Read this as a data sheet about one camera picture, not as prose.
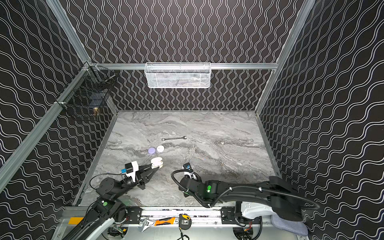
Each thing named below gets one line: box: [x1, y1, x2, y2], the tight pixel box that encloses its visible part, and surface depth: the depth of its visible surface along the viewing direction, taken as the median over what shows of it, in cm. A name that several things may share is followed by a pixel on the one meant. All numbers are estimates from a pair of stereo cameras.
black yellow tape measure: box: [178, 213, 192, 230], surface depth 72 cm
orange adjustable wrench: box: [139, 216, 180, 232], surface depth 74 cm
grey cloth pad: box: [271, 214, 309, 236], surface depth 72 cm
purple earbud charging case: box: [148, 147, 157, 155], surface depth 100 cm
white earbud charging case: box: [157, 145, 165, 153], surface depth 100 cm
